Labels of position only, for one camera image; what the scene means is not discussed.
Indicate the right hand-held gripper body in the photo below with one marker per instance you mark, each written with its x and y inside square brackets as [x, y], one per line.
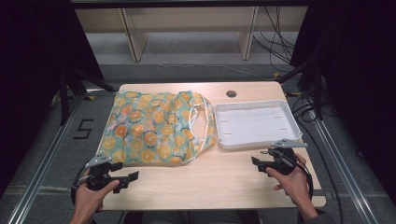
[283, 161]

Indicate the light wooden shelf unit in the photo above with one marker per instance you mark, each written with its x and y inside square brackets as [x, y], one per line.
[134, 34]

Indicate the grey tape piece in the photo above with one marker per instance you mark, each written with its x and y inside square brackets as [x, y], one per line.
[318, 193]

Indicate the aluminium floor rail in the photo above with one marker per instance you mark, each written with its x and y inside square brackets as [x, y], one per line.
[40, 174]
[342, 168]

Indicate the person's right hand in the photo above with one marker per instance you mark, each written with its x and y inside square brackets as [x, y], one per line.
[295, 183]

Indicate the person's legs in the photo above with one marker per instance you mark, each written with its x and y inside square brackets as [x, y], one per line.
[193, 217]

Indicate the white plastic tray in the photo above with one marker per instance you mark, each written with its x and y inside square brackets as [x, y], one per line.
[255, 124]

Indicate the black metal stand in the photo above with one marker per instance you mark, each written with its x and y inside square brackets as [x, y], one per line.
[64, 96]
[317, 93]

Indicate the orange print fabric bag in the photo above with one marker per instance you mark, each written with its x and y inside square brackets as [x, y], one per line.
[149, 127]

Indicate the person's left hand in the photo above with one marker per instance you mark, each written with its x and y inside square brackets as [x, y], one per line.
[88, 200]

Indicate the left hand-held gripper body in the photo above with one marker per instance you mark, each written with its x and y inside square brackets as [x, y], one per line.
[99, 180]

